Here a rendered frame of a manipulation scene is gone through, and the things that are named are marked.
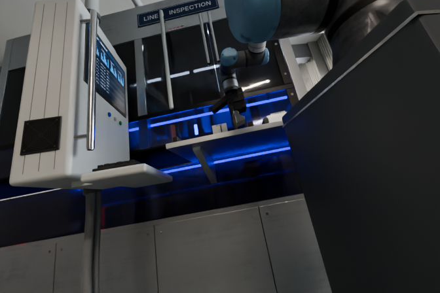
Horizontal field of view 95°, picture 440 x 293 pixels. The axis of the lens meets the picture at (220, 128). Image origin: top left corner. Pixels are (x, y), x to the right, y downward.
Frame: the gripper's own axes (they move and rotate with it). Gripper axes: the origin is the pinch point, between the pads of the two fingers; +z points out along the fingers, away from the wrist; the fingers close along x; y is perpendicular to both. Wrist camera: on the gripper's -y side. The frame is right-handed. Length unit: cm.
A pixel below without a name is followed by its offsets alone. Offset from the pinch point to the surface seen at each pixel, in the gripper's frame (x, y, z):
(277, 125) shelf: -20.1, 14.7, 8.0
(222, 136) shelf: -20.1, -5.0, 7.8
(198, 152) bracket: -12.6, -16.3, 10.0
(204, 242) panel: 20, -26, 48
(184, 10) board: 20, -18, -100
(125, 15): 20, -63, -110
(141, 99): 20, -54, -38
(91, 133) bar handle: -32, -47, 1
